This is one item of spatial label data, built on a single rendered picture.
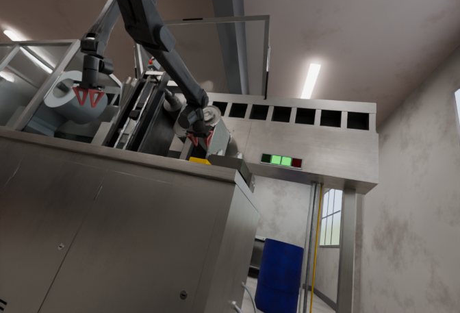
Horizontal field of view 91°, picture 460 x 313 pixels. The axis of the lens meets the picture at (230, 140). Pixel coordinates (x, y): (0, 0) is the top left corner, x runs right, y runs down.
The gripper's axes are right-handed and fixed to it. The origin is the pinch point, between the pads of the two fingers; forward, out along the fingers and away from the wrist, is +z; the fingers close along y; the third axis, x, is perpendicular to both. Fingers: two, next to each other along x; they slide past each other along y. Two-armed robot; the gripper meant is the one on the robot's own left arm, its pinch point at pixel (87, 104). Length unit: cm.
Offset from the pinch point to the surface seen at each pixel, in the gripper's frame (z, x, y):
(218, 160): 16, -20, -55
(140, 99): -5.8, -32.9, -2.2
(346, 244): 53, -49, -126
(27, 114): 12, -18, 57
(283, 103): -19, -79, -79
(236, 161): 15, -19, -64
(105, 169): 23.9, 5.3, -16.3
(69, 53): -27, -40, 57
